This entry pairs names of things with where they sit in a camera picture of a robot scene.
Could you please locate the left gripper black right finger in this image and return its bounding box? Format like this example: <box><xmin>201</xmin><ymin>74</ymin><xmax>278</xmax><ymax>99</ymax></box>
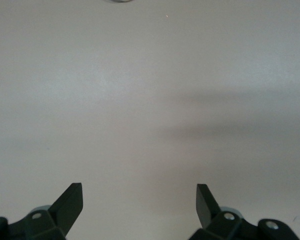
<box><xmin>189</xmin><ymin>183</ymin><xmax>300</xmax><ymax>240</ymax></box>

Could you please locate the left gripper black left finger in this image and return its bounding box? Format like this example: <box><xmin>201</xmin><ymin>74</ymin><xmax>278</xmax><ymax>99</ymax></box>
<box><xmin>0</xmin><ymin>182</ymin><xmax>84</xmax><ymax>240</ymax></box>

